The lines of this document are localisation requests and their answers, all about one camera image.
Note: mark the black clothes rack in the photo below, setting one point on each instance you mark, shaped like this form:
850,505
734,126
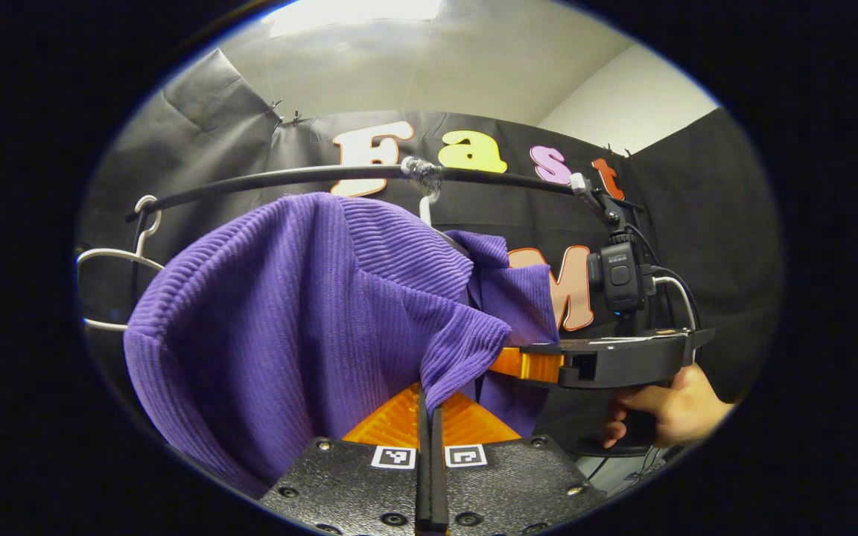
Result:
287,175

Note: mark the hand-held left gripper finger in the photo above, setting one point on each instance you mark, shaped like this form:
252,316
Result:
423,476
439,484

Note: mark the grey tape wad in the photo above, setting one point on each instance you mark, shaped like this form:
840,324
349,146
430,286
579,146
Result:
421,173

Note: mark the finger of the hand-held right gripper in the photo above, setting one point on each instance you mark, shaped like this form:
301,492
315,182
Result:
526,365

